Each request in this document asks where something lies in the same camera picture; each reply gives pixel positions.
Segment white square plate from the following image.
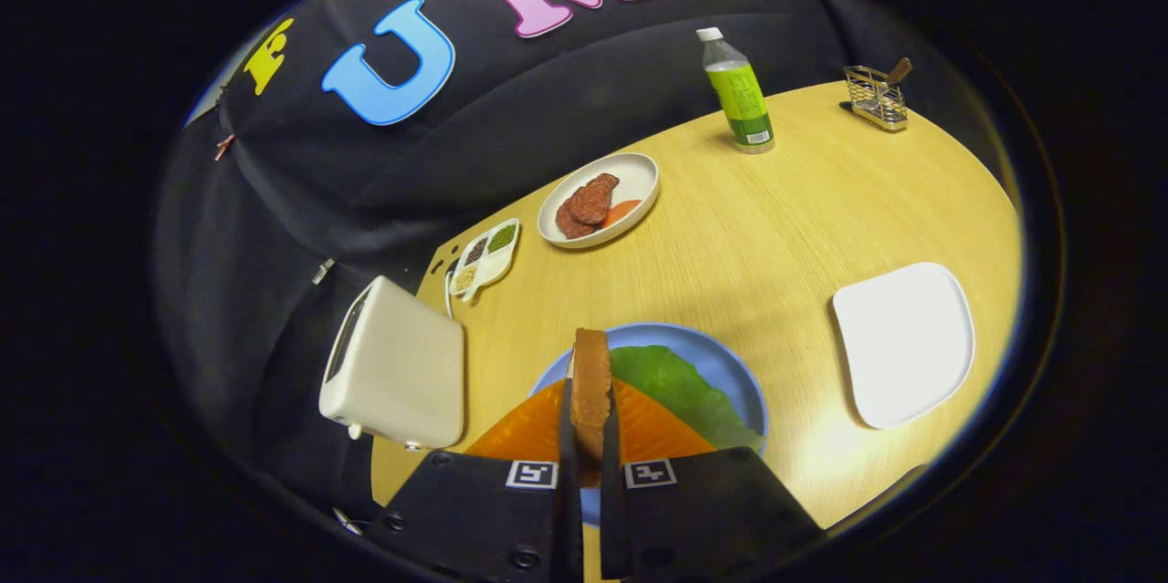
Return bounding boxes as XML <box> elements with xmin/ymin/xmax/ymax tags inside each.
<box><xmin>831</xmin><ymin>262</ymin><xmax>976</xmax><ymax>431</ymax></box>

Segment divided white dish of beans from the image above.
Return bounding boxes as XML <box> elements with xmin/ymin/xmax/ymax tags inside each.
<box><xmin>450</xmin><ymin>218</ymin><xmax>521</xmax><ymax>303</ymax></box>

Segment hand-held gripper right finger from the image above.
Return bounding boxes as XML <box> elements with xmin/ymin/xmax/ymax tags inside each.
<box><xmin>598</xmin><ymin>380</ymin><xmax>825</xmax><ymax>582</ymax></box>

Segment green lettuce leaf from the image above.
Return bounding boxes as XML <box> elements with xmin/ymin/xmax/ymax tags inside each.
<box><xmin>609</xmin><ymin>345</ymin><xmax>765</xmax><ymax>453</ymax></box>

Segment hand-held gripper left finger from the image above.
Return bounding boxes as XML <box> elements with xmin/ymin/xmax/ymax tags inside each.
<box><xmin>363</xmin><ymin>378</ymin><xmax>585</xmax><ymax>583</ymax></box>

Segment round white plate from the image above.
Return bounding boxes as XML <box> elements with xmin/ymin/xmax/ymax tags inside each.
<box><xmin>537</xmin><ymin>152</ymin><xmax>661</xmax><ymax>250</ymax></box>

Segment blue plate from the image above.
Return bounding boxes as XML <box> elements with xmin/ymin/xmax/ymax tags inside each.
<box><xmin>529</xmin><ymin>322</ymin><xmax>769</xmax><ymax>527</ymax></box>

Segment bread slice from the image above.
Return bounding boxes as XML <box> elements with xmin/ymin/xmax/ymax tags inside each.
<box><xmin>570</xmin><ymin>328</ymin><xmax>612</xmax><ymax>488</ymax></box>

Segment green label drink bottle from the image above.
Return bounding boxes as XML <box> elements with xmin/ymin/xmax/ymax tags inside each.
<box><xmin>696</xmin><ymin>26</ymin><xmax>777</xmax><ymax>154</ymax></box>

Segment brown meat slice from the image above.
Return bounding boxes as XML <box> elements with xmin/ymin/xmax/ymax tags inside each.
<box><xmin>566</xmin><ymin>172</ymin><xmax>621</xmax><ymax>226</ymax></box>
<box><xmin>555</xmin><ymin>200</ymin><xmax>594</xmax><ymax>240</ymax></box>

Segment white toaster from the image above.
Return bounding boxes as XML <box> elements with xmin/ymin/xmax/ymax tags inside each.
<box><xmin>318</xmin><ymin>276</ymin><xmax>466</xmax><ymax>451</ymax></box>

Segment metal wire basket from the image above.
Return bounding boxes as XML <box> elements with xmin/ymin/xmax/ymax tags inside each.
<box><xmin>841</xmin><ymin>65</ymin><xmax>910</xmax><ymax>132</ymax></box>

